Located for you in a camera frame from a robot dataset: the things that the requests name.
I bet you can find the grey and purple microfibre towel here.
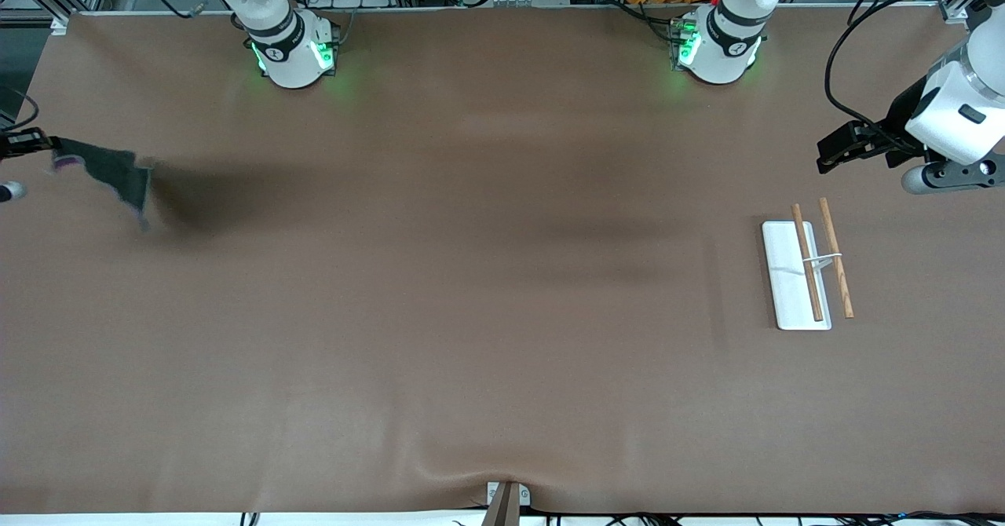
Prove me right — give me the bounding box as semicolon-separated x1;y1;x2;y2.
51;138;154;230

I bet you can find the brown table cover mat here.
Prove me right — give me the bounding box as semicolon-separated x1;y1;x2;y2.
0;6;1005;516

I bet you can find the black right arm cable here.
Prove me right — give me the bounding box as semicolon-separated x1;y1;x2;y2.
0;89;40;132

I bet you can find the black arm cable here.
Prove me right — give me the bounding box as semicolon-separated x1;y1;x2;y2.
0;89;40;132
824;0;979;155

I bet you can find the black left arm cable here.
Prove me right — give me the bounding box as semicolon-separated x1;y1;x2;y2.
824;0;979;155

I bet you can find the metal table edge bracket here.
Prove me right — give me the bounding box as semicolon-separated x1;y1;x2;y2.
485;480;532;526

